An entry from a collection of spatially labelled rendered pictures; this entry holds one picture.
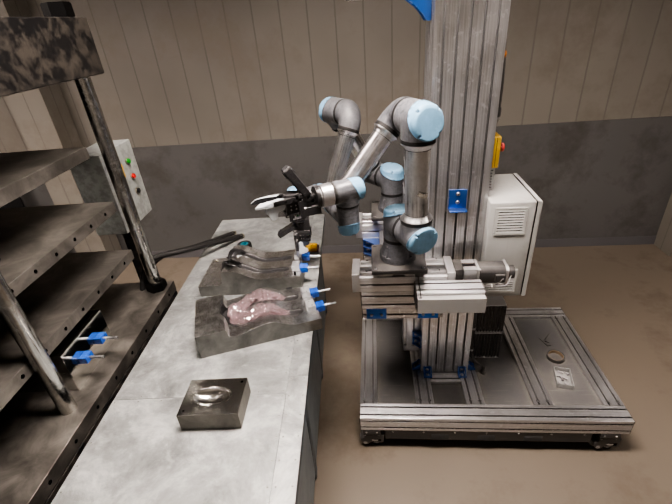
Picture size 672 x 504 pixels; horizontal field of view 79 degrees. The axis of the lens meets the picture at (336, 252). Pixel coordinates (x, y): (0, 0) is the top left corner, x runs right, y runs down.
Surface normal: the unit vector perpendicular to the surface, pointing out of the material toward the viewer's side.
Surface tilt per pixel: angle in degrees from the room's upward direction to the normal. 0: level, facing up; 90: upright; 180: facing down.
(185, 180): 90
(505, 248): 90
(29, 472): 0
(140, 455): 0
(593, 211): 90
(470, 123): 90
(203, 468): 0
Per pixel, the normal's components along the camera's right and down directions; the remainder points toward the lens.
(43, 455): -0.07, -0.86
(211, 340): 0.28, 0.46
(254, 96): -0.07, 0.50
